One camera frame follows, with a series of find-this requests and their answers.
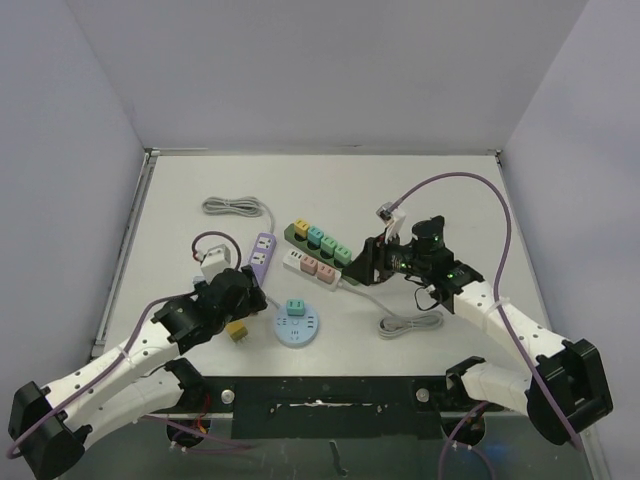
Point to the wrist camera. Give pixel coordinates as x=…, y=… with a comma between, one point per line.
x=393, y=218
x=215, y=261

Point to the round blue power socket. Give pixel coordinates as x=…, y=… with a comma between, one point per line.
x=296, y=331

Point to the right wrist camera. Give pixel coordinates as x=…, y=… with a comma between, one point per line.
x=393, y=218

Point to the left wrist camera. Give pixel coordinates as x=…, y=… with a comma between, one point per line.
x=215, y=261

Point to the light green charger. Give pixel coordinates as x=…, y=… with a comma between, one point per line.
x=342, y=255

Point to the white USB power strip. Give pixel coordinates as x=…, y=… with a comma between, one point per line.
x=291, y=262

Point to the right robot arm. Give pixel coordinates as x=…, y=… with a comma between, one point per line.
x=562, y=386

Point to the purple power strip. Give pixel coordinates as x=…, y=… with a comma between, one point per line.
x=261, y=255

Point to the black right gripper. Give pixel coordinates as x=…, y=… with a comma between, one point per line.
x=375, y=259

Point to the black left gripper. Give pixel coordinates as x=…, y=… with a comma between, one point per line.
x=252, y=301

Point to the green power strip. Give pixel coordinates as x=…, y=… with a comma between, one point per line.
x=304, y=246

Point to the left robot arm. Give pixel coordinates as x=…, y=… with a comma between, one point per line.
x=52, y=426

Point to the pink charger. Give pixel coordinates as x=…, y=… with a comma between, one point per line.
x=325, y=273
x=309, y=265

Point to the yellow USB charger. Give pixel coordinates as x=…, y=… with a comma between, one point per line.
x=301, y=228

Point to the teal charger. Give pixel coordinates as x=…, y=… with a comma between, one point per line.
x=315, y=236
x=295, y=307

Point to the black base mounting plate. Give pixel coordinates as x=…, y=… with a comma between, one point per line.
x=329, y=407

